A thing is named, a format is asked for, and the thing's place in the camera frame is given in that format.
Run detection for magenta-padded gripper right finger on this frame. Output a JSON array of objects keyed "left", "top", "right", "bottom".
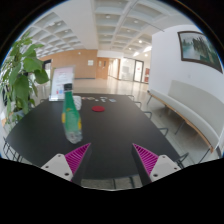
[{"left": 130, "top": 143, "right": 183, "bottom": 187}]

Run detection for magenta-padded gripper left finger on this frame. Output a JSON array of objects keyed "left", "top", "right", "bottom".
[{"left": 40, "top": 142, "right": 94, "bottom": 186}]

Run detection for green plastic drink bottle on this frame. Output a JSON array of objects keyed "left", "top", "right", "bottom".
[{"left": 61, "top": 83, "right": 83, "bottom": 145}]

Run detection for black metal chairs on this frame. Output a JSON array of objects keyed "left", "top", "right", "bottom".
[{"left": 126, "top": 94, "right": 190, "bottom": 168}]

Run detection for flat round red coaster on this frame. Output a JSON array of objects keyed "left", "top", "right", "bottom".
[{"left": 91, "top": 105, "right": 106, "bottom": 113}]

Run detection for white polka-dot cup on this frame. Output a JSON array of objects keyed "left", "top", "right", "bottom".
[{"left": 72, "top": 95, "right": 83, "bottom": 111}]

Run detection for long white bench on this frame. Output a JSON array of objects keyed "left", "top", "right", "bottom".
[{"left": 146, "top": 79, "right": 224, "bottom": 160}]

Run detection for green leafy potted plant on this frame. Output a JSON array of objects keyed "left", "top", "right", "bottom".
[{"left": 0, "top": 30, "right": 50, "bottom": 134}]

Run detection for ceiling lights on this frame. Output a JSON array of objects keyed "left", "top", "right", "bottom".
[{"left": 49, "top": 13, "right": 153, "bottom": 57}]

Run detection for framed landscape picture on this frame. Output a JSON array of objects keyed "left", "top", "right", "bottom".
[{"left": 177, "top": 30, "right": 224, "bottom": 74}]

